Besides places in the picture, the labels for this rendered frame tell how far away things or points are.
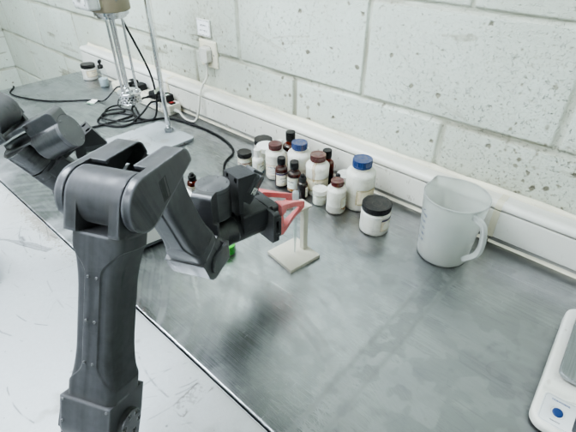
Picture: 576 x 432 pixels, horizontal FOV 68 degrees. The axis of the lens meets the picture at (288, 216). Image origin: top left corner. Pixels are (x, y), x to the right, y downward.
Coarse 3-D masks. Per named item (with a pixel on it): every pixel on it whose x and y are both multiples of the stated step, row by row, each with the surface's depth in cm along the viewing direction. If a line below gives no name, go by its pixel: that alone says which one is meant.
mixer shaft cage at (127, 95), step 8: (112, 24) 114; (112, 32) 117; (112, 48) 116; (120, 48) 118; (128, 48) 118; (120, 56) 119; (120, 64) 122; (120, 80) 121; (128, 88) 124; (136, 88) 125; (120, 96) 123; (128, 96) 123; (136, 96) 125; (120, 104) 125; (128, 104) 124; (136, 104) 125
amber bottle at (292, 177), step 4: (292, 160) 108; (296, 160) 108; (292, 164) 107; (296, 164) 107; (292, 168) 108; (296, 168) 108; (288, 172) 110; (292, 172) 109; (296, 172) 109; (300, 172) 110; (288, 176) 110; (292, 176) 109; (296, 176) 109; (288, 180) 110; (292, 180) 109; (296, 180) 109; (288, 184) 111; (292, 184) 110; (296, 184) 110; (288, 188) 112; (292, 188) 111; (296, 188) 111
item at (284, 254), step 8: (288, 208) 85; (304, 208) 85; (304, 216) 87; (304, 224) 89; (304, 232) 90; (304, 240) 91; (280, 248) 93; (288, 248) 93; (296, 248) 93; (304, 248) 92; (272, 256) 91; (280, 256) 91; (288, 256) 91; (296, 256) 91; (304, 256) 91; (312, 256) 91; (280, 264) 90; (288, 264) 89; (296, 264) 89; (304, 264) 89
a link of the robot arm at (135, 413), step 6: (132, 408) 50; (138, 408) 51; (126, 414) 49; (132, 414) 50; (138, 414) 51; (120, 420) 49; (126, 420) 49; (132, 420) 50; (138, 420) 51; (120, 426) 48; (126, 426) 49; (132, 426) 50; (138, 426) 52
